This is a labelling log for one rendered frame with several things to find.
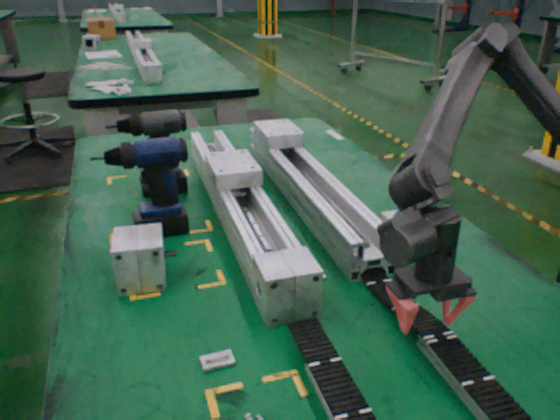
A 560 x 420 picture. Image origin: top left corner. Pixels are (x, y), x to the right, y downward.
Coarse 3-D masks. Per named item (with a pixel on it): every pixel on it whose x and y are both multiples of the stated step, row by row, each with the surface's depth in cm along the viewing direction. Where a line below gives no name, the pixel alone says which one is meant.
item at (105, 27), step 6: (90, 18) 438; (96, 18) 439; (102, 18) 440; (108, 18) 439; (90, 24) 417; (96, 24) 418; (102, 24) 420; (108, 24) 421; (114, 24) 423; (90, 30) 419; (96, 30) 420; (102, 30) 421; (108, 30) 423; (114, 30) 425; (102, 36) 423; (108, 36) 425; (114, 36) 426
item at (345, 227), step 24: (264, 168) 154; (288, 168) 133; (312, 168) 135; (288, 192) 133; (312, 192) 119; (336, 192) 121; (312, 216) 117; (336, 216) 107; (360, 216) 109; (336, 240) 104; (360, 240) 98; (360, 264) 99; (384, 264) 101
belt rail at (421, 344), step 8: (424, 344) 82; (424, 352) 82; (432, 352) 79; (432, 360) 80; (440, 360) 77; (440, 368) 78; (448, 376) 76; (456, 384) 75; (456, 392) 74; (464, 392) 73; (464, 400) 73; (472, 400) 71; (472, 408) 71; (480, 416) 69
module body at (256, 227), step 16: (192, 144) 159; (208, 144) 160; (224, 144) 151; (208, 176) 134; (208, 192) 137; (224, 192) 119; (256, 192) 119; (224, 208) 116; (240, 208) 111; (256, 208) 117; (272, 208) 111; (224, 224) 118; (240, 224) 104; (256, 224) 110; (272, 224) 105; (240, 240) 101; (256, 240) 98; (272, 240) 106; (288, 240) 98; (240, 256) 103
